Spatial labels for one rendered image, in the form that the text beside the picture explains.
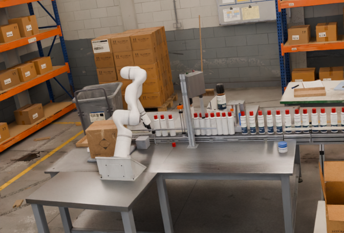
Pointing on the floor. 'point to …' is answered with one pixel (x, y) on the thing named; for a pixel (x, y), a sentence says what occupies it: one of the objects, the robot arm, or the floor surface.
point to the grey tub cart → (98, 102)
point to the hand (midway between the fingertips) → (149, 129)
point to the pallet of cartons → (138, 54)
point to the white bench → (319, 101)
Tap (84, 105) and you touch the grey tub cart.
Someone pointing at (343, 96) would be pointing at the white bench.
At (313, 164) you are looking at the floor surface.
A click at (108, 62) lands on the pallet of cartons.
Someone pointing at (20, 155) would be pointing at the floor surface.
